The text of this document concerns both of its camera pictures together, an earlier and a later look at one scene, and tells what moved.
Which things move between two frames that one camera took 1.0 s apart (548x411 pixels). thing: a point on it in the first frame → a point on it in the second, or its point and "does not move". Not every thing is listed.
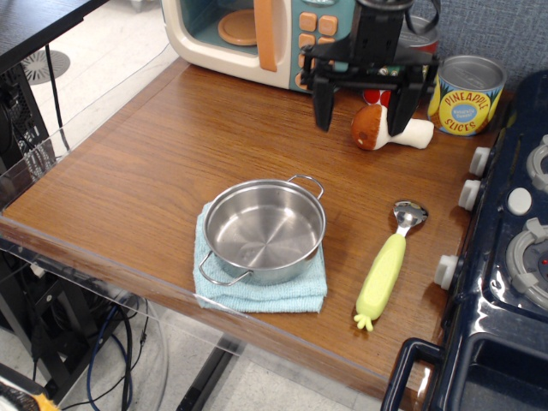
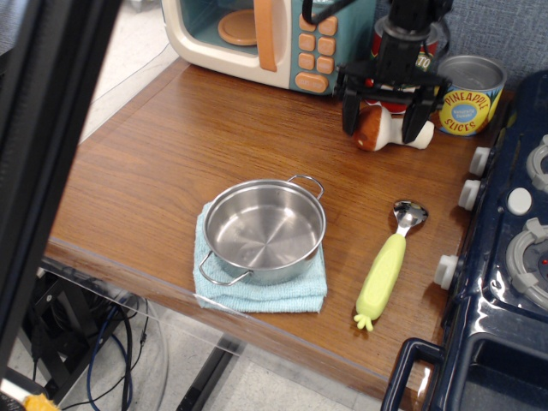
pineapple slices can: [466, 94] does not move
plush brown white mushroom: [371, 130] does not move
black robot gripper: [370, 57] → [398, 74]
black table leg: [211, 375] does not move
